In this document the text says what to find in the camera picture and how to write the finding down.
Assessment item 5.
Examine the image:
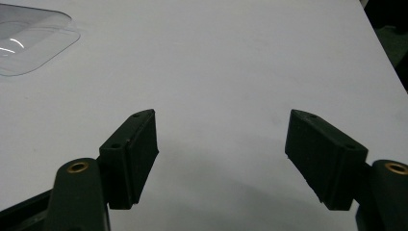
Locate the clear plastic tray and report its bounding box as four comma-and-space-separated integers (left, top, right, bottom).
0, 3, 82, 78

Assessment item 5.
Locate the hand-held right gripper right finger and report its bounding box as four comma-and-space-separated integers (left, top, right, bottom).
284, 109, 373, 212

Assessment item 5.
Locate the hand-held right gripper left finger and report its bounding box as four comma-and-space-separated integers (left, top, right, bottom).
96, 108, 160, 211

